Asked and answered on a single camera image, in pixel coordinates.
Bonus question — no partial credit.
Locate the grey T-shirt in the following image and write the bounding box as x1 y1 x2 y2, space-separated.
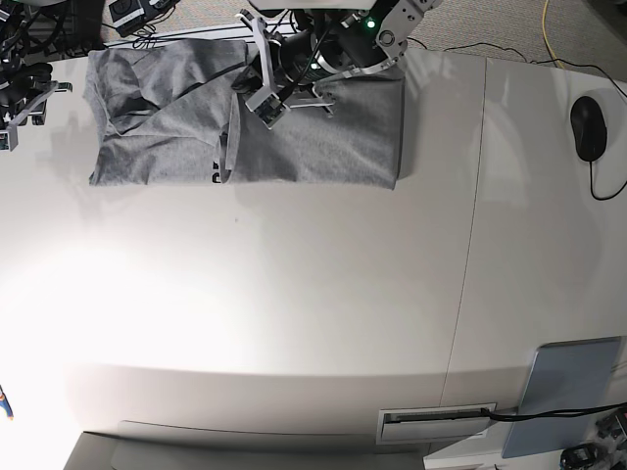
84 39 405 189

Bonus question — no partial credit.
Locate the black cable to tray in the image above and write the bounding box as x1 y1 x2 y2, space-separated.
482 403 627 423

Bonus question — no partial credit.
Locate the grey blue tablet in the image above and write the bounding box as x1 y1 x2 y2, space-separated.
502 337 622 459

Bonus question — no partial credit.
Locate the black device box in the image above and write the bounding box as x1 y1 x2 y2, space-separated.
109 0 145 37

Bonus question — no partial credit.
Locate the white cable tray slot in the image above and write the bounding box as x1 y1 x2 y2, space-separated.
375 402 497 446

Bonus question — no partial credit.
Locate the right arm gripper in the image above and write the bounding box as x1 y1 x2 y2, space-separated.
1 63 72 150

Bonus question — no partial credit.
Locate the blue orange tool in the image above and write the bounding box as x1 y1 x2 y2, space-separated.
0 387 14 420

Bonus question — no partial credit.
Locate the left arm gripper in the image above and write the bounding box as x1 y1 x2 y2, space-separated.
234 12 407 116

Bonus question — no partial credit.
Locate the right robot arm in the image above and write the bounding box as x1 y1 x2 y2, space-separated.
1 1 105 152

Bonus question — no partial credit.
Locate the black computer mouse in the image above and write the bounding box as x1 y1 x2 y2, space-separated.
570 95 607 163

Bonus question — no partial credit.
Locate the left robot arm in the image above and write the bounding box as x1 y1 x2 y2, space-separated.
231 0 440 128

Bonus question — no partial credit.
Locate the yellow cable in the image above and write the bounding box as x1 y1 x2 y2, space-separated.
541 0 564 63

